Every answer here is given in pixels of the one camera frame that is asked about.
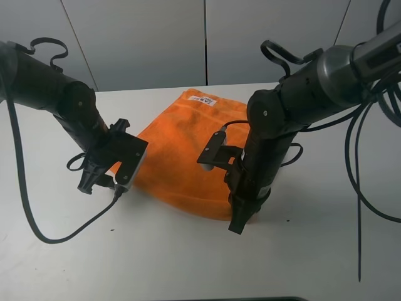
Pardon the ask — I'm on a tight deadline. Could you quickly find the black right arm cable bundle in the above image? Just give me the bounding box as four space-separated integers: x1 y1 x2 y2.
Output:
344 0 401 281

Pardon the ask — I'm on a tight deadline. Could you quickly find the orange terry towel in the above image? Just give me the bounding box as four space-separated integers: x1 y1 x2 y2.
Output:
133 88 246 221

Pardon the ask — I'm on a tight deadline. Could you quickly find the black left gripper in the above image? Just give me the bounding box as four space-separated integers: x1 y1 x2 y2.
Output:
78 118 130 194

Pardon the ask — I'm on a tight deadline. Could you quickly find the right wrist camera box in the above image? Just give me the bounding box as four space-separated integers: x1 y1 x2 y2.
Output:
197 130 242 172

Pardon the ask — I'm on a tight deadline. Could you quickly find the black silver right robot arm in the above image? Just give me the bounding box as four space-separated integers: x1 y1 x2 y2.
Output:
225 24 400 234

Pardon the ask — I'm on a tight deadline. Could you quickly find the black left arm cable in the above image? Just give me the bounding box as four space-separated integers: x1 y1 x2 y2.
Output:
6 97 125 244

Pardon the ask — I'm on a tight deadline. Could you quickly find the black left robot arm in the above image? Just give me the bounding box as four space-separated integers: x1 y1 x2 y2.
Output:
1 43 129 194

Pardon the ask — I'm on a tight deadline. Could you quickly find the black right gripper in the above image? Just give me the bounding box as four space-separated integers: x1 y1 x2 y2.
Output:
224 156 275 234

